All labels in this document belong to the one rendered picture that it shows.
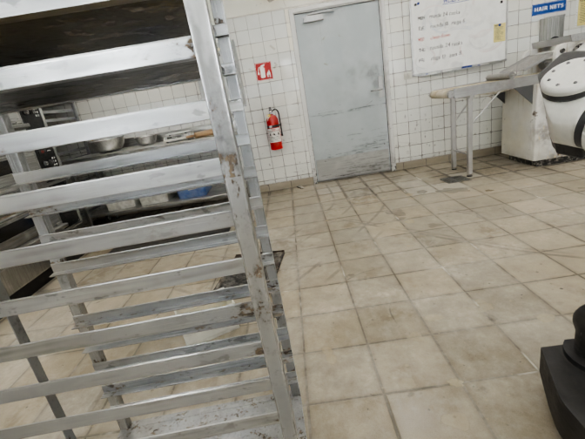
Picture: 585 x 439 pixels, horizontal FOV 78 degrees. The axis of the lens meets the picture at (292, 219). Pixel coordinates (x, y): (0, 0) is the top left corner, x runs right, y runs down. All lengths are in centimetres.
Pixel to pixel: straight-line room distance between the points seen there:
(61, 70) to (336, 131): 430
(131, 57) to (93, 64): 6
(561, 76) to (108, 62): 66
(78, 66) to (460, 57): 479
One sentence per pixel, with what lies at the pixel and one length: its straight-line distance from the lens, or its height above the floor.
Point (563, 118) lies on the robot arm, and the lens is 67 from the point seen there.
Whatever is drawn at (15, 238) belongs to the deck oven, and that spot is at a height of 48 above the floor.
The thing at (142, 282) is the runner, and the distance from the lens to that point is 70.
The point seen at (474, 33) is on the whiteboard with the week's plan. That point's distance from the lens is 525.
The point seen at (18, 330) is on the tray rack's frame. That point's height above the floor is 72.
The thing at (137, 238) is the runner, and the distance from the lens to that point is 67.
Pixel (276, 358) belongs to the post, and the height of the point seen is 68.
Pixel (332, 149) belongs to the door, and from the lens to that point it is 482.
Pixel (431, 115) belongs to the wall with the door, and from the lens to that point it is 506.
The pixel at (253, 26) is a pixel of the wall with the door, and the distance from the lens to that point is 479.
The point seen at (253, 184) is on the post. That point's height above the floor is 92.
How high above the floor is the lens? 114
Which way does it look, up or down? 19 degrees down
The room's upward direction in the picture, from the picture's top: 10 degrees counter-clockwise
